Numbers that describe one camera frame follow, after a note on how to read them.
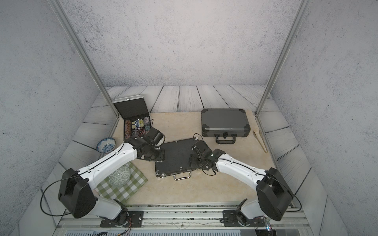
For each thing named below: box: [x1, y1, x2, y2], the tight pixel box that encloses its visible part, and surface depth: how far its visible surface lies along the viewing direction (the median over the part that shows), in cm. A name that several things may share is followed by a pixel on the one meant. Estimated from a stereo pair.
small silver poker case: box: [112, 94, 152, 142], surface depth 109 cm
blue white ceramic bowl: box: [95, 137, 117, 154], surface depth 101 cm
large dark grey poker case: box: [200, 108, 252, 145], surface depth 104 cm
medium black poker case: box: [155, 137, 198, 181], surface depth 88 cm
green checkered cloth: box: [94, 161, 149, 202], surface depth 85 cm
